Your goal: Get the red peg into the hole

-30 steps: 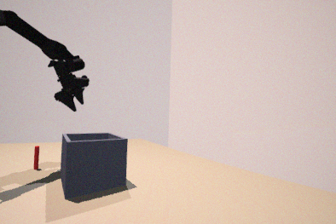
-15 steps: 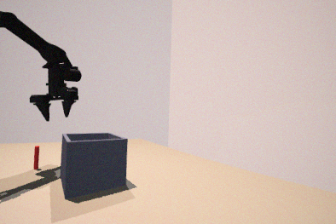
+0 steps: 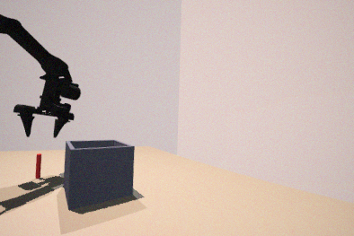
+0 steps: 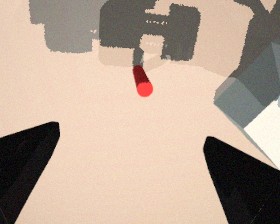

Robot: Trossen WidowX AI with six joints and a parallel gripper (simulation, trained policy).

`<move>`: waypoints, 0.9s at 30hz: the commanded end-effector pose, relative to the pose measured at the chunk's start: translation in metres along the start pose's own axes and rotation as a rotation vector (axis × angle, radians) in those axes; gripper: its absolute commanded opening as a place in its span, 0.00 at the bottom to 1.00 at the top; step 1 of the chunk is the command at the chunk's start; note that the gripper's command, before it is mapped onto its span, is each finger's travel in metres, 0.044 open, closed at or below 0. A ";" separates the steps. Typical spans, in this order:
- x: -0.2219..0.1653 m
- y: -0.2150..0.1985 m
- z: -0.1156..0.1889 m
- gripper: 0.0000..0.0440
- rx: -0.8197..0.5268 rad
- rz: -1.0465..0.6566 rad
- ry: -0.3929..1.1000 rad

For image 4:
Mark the dark red peg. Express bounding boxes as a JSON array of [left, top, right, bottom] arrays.
[[132, 65, 153, 96]]

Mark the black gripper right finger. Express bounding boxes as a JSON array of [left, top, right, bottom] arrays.
[[204, 136, 280, 224]]

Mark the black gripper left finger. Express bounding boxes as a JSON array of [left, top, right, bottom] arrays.
[[0, 121, 60, 224]]

